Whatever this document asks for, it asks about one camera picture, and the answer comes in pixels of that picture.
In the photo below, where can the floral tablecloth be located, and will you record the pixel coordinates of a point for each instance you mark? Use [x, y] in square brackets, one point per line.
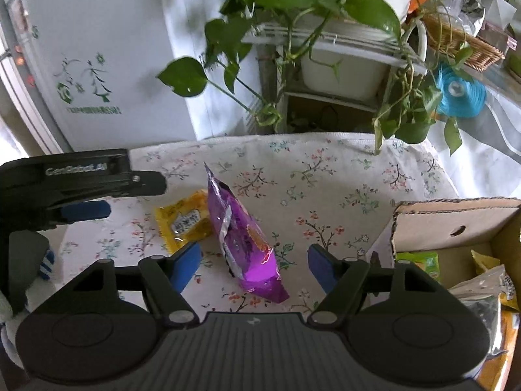
[325, 179]

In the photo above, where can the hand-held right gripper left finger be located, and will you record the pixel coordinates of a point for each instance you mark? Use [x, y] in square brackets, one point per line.
[185, 266]

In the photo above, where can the wicker basket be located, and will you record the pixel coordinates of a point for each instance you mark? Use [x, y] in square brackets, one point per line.
[468, 44]

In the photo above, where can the green snack packet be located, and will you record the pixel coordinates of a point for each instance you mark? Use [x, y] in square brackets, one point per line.
[419, 262]

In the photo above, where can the crumpled yellow snack packet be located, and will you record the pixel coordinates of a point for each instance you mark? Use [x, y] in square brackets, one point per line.
[484, 264]

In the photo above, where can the white refrigerator with tree print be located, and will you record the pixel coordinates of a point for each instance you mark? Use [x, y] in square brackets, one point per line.
[101, 28]

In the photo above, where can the sheer grey curtain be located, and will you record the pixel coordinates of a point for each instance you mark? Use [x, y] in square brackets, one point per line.
[488, 138]

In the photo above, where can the white plant stand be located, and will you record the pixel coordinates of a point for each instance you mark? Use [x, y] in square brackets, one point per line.
[358, 47]

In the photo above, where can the cardboard box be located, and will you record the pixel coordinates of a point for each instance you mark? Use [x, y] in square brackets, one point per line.
[439, 220]

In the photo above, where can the purple snack packet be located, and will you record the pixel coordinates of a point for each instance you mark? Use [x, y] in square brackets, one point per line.
[248, 252]

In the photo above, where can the dark clear snack packet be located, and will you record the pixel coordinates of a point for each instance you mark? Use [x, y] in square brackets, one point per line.
[482, 321]

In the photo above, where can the person's left hand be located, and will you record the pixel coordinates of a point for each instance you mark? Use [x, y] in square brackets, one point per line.
[7, 330]

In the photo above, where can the green pothos plant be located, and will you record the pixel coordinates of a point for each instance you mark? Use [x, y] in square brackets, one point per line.
[366, 8]

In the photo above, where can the small brown box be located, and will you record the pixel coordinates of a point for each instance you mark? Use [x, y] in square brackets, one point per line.
[498, 36]

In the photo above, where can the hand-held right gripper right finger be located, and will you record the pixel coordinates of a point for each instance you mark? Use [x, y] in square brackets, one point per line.
[321, 266]

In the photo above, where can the white silver snack packet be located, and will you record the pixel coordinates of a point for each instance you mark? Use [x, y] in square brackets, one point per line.
[488, 287]

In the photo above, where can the yellow snack packet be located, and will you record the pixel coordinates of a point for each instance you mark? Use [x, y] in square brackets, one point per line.
[484, 264]
[183, 220]

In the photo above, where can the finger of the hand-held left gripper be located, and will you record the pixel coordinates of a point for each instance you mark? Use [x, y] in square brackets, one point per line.
[146, 183]
[85, 211]

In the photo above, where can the blue ribbon roll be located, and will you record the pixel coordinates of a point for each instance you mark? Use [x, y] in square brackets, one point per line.
[468, 97]

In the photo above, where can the white paper bag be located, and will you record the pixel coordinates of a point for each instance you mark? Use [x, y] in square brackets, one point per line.
[498, 6]

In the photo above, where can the orange snack packet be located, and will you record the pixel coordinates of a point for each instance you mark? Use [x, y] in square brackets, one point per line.
[506, 354]

